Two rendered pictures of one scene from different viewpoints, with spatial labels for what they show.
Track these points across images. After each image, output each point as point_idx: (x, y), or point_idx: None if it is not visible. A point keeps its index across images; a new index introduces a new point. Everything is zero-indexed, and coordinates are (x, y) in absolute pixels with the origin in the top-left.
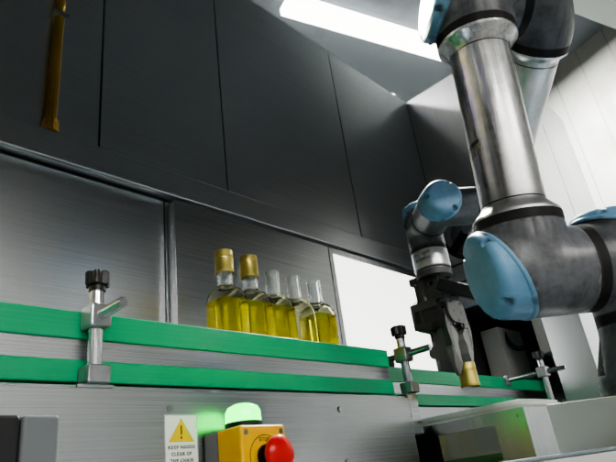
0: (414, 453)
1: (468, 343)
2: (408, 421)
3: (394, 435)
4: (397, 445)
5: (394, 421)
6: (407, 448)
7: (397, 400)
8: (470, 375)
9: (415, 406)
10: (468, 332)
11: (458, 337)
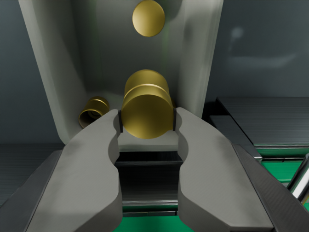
0: (230, 104)
1: (86, 161)
2: (246, 123)
3: (272, 113)
4: (264, 108)
5: (277, 123)
6: (244, 106)
7: (280, 140)
8: (164, 85)
9: (230, 135)
10: (26, 217)
11: (121, 202)
